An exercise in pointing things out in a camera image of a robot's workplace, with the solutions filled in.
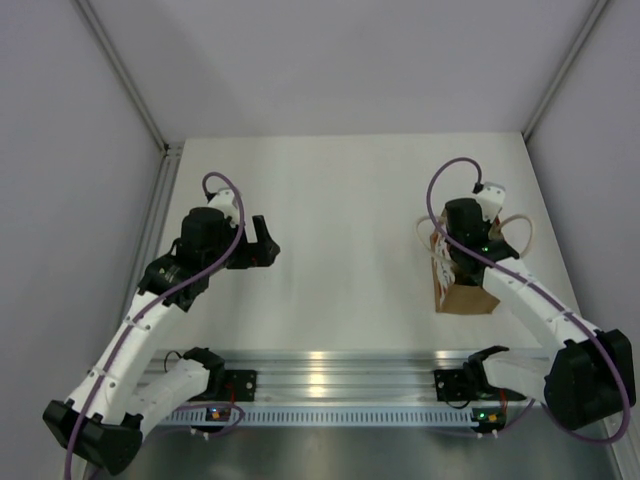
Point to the aluminium corner post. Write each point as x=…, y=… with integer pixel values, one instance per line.
x=561, y=71
x=105, y=44

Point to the white slotted cable duct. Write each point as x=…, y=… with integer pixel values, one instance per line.
x=412, y=416

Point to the left aluminium corner post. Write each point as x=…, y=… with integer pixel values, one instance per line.
x=105, y=44

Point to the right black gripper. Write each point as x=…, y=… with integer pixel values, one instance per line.
x=488, y=224

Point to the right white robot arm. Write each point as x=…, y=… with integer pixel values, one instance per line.
x=587, y=374

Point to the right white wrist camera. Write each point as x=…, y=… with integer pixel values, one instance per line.
x=490, y=196

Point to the watermelon print canvas bag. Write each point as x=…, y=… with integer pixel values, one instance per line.
x=454, y=292

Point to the right aluminium corner post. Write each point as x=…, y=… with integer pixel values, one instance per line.
x=561, y=71

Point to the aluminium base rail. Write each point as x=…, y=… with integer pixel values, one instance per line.
x=308, y=378

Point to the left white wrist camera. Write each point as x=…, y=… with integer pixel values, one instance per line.
x=224, y=200

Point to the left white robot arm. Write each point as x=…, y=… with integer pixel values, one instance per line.
x=107, y=417

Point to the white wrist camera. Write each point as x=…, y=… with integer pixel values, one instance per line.
x=490, y=196
x=224, y=200

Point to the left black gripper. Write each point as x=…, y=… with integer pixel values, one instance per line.
x=256, y=254

